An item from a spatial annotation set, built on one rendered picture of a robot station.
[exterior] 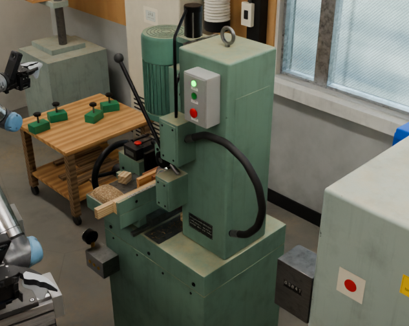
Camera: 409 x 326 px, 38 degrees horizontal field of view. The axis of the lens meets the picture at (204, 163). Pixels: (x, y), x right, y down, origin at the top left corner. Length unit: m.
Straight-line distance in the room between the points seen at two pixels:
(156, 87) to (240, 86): 0.38
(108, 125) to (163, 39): 1.74
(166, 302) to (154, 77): 0.84
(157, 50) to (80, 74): 2.42
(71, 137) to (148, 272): 1.47
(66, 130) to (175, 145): 1.84
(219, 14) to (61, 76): 1.37
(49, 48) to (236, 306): 2.72
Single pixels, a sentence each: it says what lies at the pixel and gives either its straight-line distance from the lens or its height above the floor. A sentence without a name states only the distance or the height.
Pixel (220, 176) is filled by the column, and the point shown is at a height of 1.13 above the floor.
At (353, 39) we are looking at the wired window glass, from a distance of 3.24.
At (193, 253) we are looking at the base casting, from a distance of 2.13.
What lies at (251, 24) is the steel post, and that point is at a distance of 3.41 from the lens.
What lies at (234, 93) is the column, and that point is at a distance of 1.79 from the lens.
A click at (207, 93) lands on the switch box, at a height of 1.44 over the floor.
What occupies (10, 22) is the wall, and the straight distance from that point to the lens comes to 5.17.
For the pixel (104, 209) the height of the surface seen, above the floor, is 0.93.
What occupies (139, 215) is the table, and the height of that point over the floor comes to 0.86.
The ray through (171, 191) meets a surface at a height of 1.04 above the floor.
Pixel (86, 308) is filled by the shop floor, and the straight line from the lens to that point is 3.15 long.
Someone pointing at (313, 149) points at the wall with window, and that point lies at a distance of 3.50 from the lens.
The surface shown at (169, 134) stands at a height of 1.26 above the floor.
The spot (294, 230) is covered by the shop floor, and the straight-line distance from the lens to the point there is 3.64.
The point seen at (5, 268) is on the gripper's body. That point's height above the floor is 1.24.
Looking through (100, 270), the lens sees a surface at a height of 0.57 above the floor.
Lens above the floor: 2.11
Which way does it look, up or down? 29 degrees down
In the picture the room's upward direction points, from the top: straight up
